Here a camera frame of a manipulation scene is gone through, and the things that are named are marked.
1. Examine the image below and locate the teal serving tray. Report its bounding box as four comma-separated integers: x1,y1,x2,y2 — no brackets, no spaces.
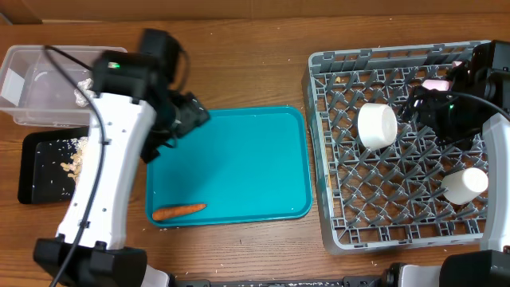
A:
146,106,312,228

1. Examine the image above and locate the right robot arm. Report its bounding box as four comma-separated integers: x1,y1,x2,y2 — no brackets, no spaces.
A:
382,40,509,286

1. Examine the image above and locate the foil ball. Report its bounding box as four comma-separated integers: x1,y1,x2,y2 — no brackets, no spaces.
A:
74,78,96,108

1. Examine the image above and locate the white cup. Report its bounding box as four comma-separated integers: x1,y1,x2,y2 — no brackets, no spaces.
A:
441,167,488,205

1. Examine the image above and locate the clear plastic bin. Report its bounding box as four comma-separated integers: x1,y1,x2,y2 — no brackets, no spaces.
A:
0,45,128,128

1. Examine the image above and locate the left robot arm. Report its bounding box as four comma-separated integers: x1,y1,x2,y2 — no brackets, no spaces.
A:
33,29,210,286

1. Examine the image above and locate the black tray bin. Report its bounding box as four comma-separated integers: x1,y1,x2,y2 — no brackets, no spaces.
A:
18,127,88,204

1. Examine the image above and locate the peanut shells pile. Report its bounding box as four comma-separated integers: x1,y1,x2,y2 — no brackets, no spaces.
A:
60,136,88,184

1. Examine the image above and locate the white green bowl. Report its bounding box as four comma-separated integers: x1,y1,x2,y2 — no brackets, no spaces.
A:
357,103,398,151

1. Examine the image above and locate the grey dishwasher rack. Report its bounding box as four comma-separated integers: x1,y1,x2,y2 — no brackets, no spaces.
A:
303,41,490,254

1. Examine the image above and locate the pink bowl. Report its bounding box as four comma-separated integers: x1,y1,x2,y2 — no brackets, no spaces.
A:
422,80,451,92

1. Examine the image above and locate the orange carrot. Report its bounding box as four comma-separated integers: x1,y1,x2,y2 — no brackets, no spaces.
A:
152,203,207,222

